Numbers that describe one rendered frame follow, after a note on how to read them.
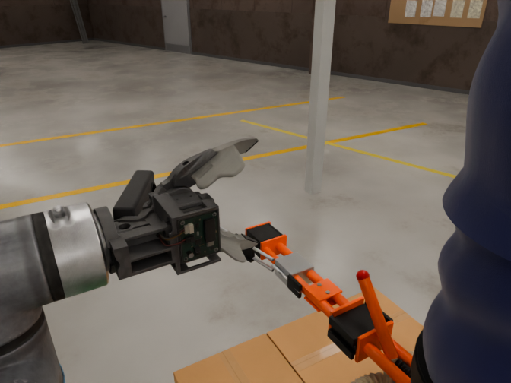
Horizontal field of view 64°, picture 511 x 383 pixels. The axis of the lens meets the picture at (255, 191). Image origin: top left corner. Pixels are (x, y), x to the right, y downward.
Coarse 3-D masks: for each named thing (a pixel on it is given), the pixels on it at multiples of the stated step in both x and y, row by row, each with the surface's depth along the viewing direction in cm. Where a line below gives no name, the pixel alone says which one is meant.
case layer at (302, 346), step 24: (264, 336) 167; (288, 336) 167; (312, 336) 167; (408, 336) 167; (216, 360) 156; (240, 360) 156; (264, 360) 156; (288, 360) 156; (312, 360) 156; (336, 360) 156
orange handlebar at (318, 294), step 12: (288, 252) 98; (312, 276) 90; (312, 288) 86; (324, 288) 86; (336, 288) 86; (312, 300) 84; (324, 300) 83; (336, 300) 84; (348, 300) 83; (324, 312) 81; (372, 348) 72; (396, 348) 72; (384, 360) 70; (408, 360) 70; (396, 372) 67
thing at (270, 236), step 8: (264, 224) 107; (248, 232) 104; (256, 232) 104; (264, 232) 104; (272, 232) 104; (256, 240) 101; (264, 240) 100; (272, 240) 100; (280, 240) 102; (272, 248) 102; (264, 256) 101
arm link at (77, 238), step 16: (64, 208) 41; (80, 208) 41; (48, 224) 38; (64, 224) 39; (80, 224) 39; (96, 224) 40; (64, 240) 38; (80, 240) 38; (96, 240) 39; (64, 256) 38; (80, 256) 38; (96, 256) 39; (64, 272) 38; (80, 272) 38; (96, 272) 39; (64, 288) 38; (80, 288) 40; (96, 288) 42
